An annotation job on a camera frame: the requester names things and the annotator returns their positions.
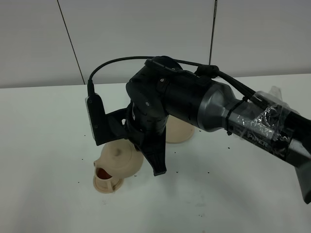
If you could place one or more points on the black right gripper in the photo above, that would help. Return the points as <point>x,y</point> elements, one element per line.
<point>155,92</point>

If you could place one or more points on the beige teapot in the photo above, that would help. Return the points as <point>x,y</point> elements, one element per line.
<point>119,159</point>

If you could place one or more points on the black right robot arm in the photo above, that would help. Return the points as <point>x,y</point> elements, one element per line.
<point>210,100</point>

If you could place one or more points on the beige teapot saucer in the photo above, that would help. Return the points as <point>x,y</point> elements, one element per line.
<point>178,131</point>

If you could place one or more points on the beige teacup near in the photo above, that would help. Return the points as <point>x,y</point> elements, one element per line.
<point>105,183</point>

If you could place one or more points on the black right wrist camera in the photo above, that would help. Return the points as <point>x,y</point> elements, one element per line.
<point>98,120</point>

